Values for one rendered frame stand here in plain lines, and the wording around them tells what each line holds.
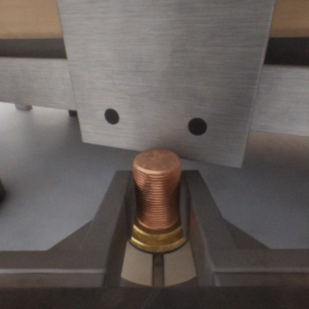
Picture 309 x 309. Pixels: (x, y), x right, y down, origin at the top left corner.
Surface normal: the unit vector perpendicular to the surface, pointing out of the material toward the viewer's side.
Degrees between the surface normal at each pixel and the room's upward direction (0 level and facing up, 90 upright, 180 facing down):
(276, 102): 90
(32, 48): 90
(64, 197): 180
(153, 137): 90
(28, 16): 90
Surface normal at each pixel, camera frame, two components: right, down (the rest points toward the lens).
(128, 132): -0.34, 0.46
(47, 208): -0.01, -0.88
